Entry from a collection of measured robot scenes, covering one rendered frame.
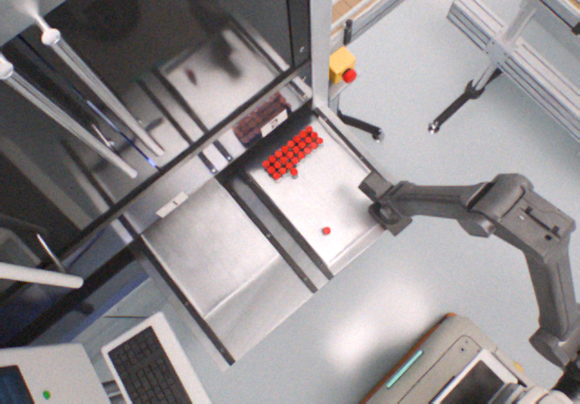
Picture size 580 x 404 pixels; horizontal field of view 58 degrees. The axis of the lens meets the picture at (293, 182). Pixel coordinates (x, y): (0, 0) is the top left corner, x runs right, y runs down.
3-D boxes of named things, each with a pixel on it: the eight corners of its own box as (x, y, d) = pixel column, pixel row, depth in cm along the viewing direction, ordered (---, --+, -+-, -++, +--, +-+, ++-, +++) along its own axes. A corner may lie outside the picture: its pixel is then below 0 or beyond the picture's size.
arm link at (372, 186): (391, 216, 116) (418, 190, 118) (354, 182, 119) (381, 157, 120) (385, 227, 128) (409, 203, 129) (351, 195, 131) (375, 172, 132)
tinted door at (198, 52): (159, 168, 117) (12, 26, 60) (306, 53, 123) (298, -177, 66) (161, 171, 117) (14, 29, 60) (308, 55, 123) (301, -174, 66)
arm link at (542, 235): (538, 254, 71) (584, 203, 73) (460, 209, 81) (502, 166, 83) (566, 374, 101) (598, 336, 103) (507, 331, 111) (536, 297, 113)
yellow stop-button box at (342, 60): (319, 68, 149) (319, 55, 142) (338, 52, 150) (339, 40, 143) (336, 86, 148) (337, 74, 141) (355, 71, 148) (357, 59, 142)
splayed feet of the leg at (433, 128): (422, 126, 244) (429, 114, 231) (498, 62, 251) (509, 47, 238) (434, 139, 243) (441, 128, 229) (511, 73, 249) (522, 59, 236)
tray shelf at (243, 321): (120, 235, 149) (118, 235, 147) (307, 87, 159) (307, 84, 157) (224, 372, 139) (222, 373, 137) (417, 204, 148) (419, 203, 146)
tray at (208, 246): (132, 223, 148) (128, 221, 145) (204, 166, 152) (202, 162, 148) (205, 318, 141) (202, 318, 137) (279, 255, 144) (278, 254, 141)
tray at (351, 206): (250, 176, 150) (248, 172, 147) (319, 120, 154) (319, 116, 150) (328, 267, 143) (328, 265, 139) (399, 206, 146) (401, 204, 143)
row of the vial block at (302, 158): (272, 179, 149) (270, 175, 145) (320, 140, 152) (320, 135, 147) (276, 185, 149) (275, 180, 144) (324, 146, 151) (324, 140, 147)
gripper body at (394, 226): (385, 193, 138) (389, 186, 130) (412, 222, 135) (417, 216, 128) (367, 208, 137) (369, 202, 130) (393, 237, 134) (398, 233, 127)
